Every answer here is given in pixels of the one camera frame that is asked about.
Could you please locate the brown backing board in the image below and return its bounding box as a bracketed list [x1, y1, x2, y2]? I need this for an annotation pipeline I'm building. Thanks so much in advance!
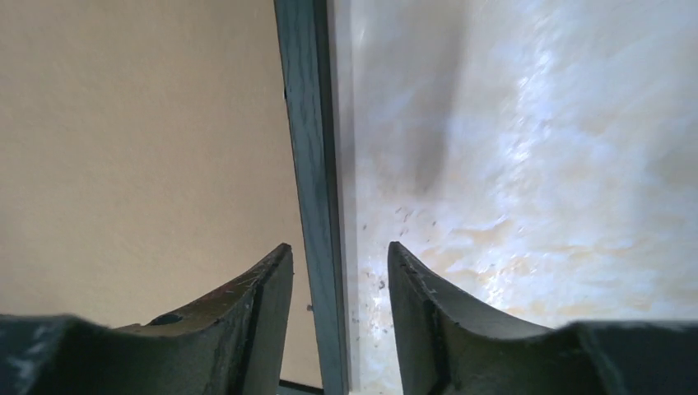
[1, 1, 321, 387]

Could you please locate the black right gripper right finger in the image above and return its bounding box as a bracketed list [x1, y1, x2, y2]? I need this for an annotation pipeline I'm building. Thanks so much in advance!
[388, 242, 697, 394]

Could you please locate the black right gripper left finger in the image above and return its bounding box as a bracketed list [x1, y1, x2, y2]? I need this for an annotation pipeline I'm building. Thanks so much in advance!
[1, 244, 294, 394]

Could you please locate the black picture frame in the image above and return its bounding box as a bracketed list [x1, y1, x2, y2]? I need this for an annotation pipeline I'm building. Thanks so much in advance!
[274, 1, 350, 394]

